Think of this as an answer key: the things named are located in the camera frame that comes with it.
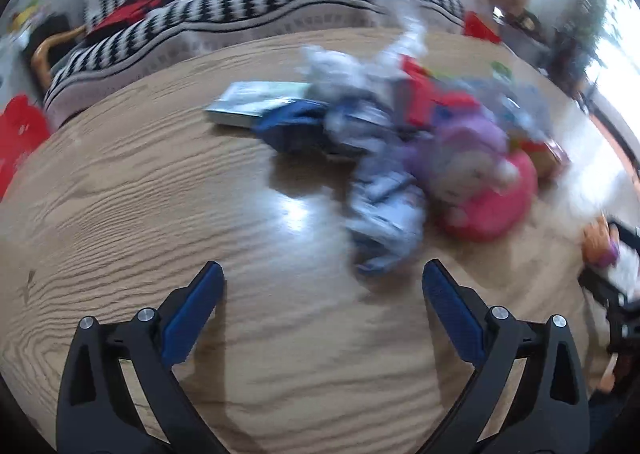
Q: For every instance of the potted plant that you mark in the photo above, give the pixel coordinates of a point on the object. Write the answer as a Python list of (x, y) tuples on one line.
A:
[(582, 19)]

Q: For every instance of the large red bag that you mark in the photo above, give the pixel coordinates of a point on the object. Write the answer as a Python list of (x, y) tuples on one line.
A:
[(20, 139)]

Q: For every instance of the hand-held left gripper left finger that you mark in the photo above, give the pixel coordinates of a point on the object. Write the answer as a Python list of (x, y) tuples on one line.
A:
[(192, 314)]

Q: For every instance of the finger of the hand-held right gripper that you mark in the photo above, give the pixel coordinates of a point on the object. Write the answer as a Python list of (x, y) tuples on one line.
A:
[(607, 288), (627, 233)]

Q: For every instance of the small red bag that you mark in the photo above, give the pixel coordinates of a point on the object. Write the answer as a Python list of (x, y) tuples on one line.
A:
[(481, 27)]

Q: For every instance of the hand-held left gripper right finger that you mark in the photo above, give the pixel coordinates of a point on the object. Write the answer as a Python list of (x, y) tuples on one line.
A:
[(452, 316)]

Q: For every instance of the teal box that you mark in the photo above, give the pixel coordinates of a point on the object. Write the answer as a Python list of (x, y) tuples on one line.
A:
[(250, 102)]

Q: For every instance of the wooden chair armrest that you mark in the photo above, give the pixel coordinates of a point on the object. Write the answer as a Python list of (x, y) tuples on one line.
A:
[(47, 49)]

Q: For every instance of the clear plastic wrap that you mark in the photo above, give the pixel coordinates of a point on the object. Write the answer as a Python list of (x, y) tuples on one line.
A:
[(515, 104)]

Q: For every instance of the red cloth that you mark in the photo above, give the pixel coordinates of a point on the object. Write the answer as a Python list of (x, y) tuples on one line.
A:
[(130, 9)]

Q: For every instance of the blue white packet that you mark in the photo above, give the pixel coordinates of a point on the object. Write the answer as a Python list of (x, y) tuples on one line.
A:
[(385, 214)]

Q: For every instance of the pink plush toy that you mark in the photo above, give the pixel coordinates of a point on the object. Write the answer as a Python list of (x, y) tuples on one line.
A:
[(475, 174)]

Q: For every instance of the white plastic bag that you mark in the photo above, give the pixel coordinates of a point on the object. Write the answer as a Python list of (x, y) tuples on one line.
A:
[(380, 64)]

